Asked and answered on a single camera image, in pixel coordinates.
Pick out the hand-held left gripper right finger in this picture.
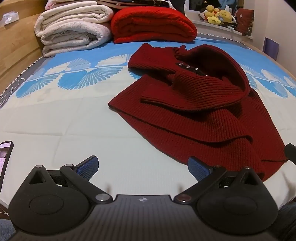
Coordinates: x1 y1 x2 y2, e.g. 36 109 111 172
173 156 264 204

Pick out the dark red knit sweater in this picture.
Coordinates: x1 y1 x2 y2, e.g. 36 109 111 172
108 43 289 181

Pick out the dark red cushion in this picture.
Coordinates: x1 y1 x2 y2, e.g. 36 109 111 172
235 8 255 37

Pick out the white folded blanket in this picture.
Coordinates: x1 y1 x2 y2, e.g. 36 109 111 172
34 1 114 38
40 20 112 58

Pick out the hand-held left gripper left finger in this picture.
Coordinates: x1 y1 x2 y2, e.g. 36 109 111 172
28 156 114 204

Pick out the blue and white bed sheet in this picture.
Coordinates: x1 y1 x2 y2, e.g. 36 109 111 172
0 35 296 210

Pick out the white windowsill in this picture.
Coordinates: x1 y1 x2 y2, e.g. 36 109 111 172
185 9 255 39

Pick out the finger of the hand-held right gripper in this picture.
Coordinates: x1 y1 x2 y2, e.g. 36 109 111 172
285 143 296 163

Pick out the pink folded cloth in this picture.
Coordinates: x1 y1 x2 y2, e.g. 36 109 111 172
45 0 98 10

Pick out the bright red folded knit blanket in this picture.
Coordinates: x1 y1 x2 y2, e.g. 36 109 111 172
110 6 198 44

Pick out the dark patterned folded cloth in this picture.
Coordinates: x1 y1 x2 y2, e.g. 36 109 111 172
97 0 172 9

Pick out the black smartphone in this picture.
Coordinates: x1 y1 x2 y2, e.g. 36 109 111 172
0 140 15 193

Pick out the white cable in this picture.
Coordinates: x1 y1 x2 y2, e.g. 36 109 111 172
0 76 26 109

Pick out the clear plastic bag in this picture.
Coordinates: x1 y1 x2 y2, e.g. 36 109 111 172
0 13 19 26

